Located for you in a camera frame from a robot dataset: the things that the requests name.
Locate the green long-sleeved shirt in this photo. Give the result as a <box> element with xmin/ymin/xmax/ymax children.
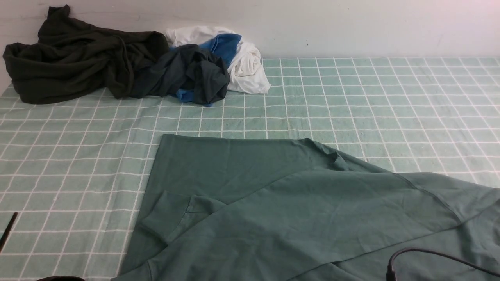
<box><xmin>115</xmin><ymin>135</ymin><xmax>499</xmax><ymax>281</ymax></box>

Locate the white crumpled garment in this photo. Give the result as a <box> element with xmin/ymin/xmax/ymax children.
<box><xmin>165</xmin><ymin>26</ymin><xmax>270</xmax><ymax>94</ymax></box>

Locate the dark grey crumpled garment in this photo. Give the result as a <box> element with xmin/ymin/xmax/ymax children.
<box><xmin>128</xmin><ymin>44</ymin><xmax>230</xmax><ymax>105</ymax></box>

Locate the blue crumpled garment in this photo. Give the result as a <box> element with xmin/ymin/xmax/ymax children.
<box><xmin>175</xmin><ymin>34</ymin><xmax>241</xmax><ymax>107</ymax></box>

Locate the green checkered tablecloth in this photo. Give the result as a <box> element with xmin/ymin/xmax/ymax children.
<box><xmin>0</xmin><ymin>57</ymin><xmax>500</xmax><ymax>281</ymax></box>

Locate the dark olive crumpled garment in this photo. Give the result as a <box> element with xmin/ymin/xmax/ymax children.
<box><xmin>2</xmin><ymin>5</ymin><xmax>169</xmax><ymax>105</ymax></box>

